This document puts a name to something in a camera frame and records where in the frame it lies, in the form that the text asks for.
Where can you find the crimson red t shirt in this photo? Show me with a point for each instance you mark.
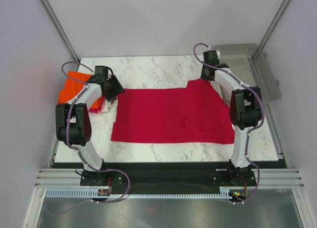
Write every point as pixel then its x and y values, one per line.
pixel 195 113

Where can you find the folded orange t shirt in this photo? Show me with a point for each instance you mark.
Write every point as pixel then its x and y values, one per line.
pixel 73 87

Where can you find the aluminium frame post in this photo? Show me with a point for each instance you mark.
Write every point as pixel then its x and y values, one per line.
pixel 276 19
pixel 59 29

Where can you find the folded pink white shirts stack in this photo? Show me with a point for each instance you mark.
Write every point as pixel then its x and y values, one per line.
pixel 101 105

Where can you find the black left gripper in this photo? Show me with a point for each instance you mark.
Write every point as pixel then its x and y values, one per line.
pixel 118 87

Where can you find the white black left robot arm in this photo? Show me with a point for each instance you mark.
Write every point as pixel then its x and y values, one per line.
pixel 72 121

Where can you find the clear grey plastic bin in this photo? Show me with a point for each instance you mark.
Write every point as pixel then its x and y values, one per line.
pixel 250 65

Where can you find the white slotted cable duct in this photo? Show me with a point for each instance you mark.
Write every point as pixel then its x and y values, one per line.
pixel 98 193

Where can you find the right aluminium frame post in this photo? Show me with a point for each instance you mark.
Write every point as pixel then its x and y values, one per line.
pixel 276 19

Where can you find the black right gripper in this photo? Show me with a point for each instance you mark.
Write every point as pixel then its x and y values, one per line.
pixel 203 76

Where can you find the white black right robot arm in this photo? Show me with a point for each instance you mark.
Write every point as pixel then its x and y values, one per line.
pixel 246 111

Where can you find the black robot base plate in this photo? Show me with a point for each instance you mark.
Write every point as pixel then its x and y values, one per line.
pixel 178 177

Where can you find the left aluminium frame post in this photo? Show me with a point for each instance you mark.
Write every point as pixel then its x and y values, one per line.
pixel 59 29

